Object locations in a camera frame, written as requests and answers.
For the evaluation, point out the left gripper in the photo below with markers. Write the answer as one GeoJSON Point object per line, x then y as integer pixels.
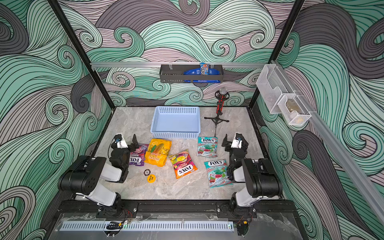
{"type": "Point", "coordinates": [134, 144]}

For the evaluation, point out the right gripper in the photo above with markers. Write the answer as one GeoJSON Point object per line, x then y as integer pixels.
{"type": "Point", "coordinates": [229, 144]}

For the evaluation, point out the purple Fox's berries bag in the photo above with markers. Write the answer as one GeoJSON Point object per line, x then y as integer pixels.
{"type": "Point", "coordinates": [137, 158]}

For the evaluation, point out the green Fox's mint bag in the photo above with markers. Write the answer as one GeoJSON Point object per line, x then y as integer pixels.
{"type": "Point", "coordinates": [207, 147]}
{"type": "Point", "coordinates": [217, 173]}

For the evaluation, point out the yellow mango candy bag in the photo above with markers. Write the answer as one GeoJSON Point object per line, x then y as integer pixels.
{"type": "Point", "coordinates": [157, 152]}

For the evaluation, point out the orange Fox's fruits bag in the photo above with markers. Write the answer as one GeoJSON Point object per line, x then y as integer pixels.
{"type": "Point", "coordinates": [183, 164]}

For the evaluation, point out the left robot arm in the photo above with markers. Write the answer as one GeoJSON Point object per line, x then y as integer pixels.
{"type": "Point", "coordinates": [83, 176]}

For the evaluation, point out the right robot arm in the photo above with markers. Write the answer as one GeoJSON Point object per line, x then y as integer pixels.
{"type": "Point", "coordinates": [259, 176]}

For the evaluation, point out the light blue plastic basket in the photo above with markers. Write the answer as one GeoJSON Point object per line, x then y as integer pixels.
{"type": "Point", "coordinates": [176, 122]}

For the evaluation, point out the black poker chip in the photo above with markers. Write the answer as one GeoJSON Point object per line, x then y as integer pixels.
{"type": "Point", "coordinates": [147, 172]}

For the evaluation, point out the yellow round token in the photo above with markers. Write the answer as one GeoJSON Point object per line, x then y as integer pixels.
{"type": "Point", "coordinates": [151, 178]}

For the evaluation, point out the red microphone on tripod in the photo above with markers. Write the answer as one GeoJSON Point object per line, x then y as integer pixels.
{"type": "Point", "coordinates": [221, 95]}

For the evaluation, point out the blue package on shelf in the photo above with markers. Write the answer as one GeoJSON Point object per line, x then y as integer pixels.
{"type": "Point", "coordinates": [193, 76]}

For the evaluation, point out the small clear bin with contents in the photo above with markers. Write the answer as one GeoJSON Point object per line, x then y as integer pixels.
{"type": "Point", "coordinates": [293, 110]}

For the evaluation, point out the small snack packet on shelf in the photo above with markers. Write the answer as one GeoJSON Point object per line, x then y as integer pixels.
{"type": "Point", "coordinates": [204, 69]}

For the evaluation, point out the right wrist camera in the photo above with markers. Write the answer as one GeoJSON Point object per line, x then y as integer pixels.
{"type": "Point", "coordinates": [237, 141]}

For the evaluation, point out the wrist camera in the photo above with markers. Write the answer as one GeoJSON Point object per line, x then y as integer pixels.
{"type": "Point", "coordinates": [120, 142]}
{"type": "Point", "coordinates": [237, 141]}

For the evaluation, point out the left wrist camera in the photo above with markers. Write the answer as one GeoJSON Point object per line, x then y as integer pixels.
{"type": "Point", "coordinates": [120, 142]}

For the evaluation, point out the clear plastic wall bin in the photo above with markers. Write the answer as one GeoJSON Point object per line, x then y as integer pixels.
{"type": "Point", "coordinates": [273, 84]}

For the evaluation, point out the black wall shelf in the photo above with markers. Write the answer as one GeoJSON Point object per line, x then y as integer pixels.
{"type": "Point", "coordinates": [175, 74]}

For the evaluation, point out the aluminium rail back wall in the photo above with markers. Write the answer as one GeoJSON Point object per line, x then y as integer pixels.
{"type": "Point", "coordinates": [136, 64]}

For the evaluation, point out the aluminium rail wall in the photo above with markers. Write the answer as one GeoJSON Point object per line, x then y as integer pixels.
{"type": "Point", "coordinates": [364, 185]}
{"type": "Point", "coordinates": [136, 64]}

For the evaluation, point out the white slotted cable duct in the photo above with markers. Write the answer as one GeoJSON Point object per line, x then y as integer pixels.
{"type": "Point", "coordinates": [149, 226]}

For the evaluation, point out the aluminium rail right wall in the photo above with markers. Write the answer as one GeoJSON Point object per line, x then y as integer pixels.
{"type": "Point", "coordinates": [364, 185]}

